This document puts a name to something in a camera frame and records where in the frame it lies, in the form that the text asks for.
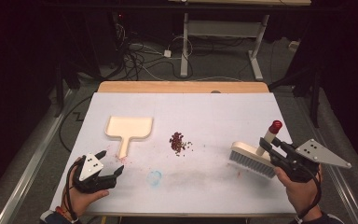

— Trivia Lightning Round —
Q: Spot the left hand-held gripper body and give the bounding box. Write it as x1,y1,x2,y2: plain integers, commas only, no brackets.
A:
73,151,117,195

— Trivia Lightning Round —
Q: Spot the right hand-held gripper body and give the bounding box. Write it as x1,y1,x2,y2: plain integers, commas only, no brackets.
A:
269,138,352,184

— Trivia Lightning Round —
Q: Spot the white brush with red handle cap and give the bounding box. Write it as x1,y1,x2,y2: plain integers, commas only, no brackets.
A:
228,119,283,179

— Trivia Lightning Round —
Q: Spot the person's left hand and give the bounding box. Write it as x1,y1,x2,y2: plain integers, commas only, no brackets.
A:
61,156,110,218

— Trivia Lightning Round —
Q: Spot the person's right hand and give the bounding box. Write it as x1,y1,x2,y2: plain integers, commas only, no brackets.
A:
273,163,324,218

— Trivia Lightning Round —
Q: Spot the cream dustpan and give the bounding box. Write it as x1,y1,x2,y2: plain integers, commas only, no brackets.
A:
104,115,155,160

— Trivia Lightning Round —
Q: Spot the white board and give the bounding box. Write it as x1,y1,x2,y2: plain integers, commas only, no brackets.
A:
49,91,298,218

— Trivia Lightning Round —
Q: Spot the pile of red crumbs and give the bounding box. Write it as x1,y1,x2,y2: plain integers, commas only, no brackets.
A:
168,131,194,157

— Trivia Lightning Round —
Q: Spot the black stand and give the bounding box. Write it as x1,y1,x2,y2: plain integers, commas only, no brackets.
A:
54,8,129,119
268,18,327,129

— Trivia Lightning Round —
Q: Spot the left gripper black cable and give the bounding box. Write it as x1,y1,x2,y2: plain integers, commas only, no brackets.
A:
62,157,85,222

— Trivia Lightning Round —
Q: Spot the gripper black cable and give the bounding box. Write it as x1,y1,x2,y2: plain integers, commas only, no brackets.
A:
297,167,323,220
62,157,85,222

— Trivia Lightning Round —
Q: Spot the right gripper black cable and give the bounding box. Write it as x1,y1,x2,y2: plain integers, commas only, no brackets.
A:
297,167,323,220

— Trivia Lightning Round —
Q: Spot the black floor cable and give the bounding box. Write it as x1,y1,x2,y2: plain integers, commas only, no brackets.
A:
58,94,93,154

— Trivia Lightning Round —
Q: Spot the tangle of floor cables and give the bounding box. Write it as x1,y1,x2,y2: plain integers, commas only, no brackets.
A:
115,21,200,82

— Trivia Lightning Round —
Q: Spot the white desk frame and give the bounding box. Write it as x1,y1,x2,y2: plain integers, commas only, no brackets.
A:
167,0,312,82

